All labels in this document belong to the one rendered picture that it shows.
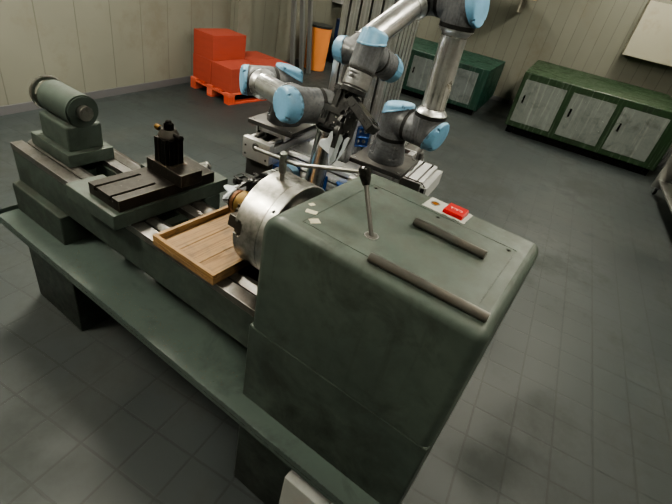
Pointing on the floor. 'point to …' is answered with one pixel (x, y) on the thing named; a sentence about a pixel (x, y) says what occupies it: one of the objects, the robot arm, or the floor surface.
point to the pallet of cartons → (223, 62)
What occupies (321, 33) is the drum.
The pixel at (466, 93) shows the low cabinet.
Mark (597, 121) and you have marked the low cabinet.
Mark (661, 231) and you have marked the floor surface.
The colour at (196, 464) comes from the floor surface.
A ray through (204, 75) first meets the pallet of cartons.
